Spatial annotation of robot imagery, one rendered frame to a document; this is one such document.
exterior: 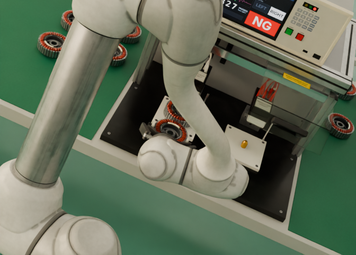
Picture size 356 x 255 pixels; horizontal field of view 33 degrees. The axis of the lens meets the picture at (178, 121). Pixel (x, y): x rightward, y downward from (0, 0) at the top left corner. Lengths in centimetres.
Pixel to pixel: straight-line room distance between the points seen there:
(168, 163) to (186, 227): 130
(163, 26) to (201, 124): 33
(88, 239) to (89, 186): 148
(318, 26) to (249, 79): 40
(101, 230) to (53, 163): 18
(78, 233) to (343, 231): 103
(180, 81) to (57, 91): 25
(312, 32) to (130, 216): 125
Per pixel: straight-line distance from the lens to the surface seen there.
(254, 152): 206
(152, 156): 150
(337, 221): 208
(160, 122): 190
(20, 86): 203
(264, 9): 191
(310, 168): 218
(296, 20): 192
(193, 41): 110
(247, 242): 286
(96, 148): 190
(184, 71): 119
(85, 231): 131
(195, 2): 105
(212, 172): 150
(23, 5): 238
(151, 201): 281
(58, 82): 122
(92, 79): 121
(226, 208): 190
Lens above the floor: 211
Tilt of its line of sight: 41 degrees down
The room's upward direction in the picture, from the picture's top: 24 degrees clockwise
